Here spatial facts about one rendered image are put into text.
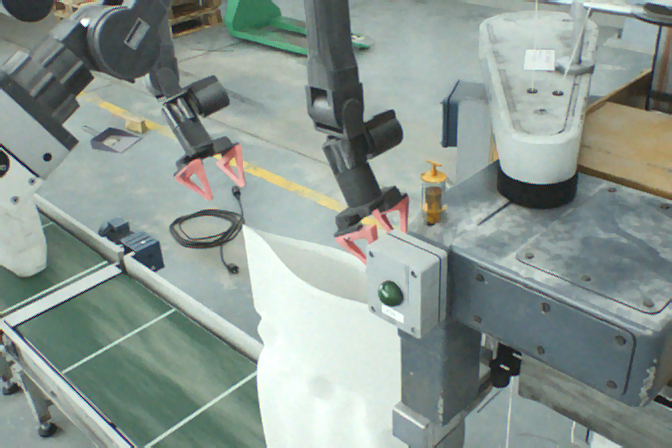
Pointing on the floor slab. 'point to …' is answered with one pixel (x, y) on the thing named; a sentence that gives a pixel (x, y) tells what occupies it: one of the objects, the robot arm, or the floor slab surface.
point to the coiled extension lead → (213, 235)
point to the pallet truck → (242, 17)
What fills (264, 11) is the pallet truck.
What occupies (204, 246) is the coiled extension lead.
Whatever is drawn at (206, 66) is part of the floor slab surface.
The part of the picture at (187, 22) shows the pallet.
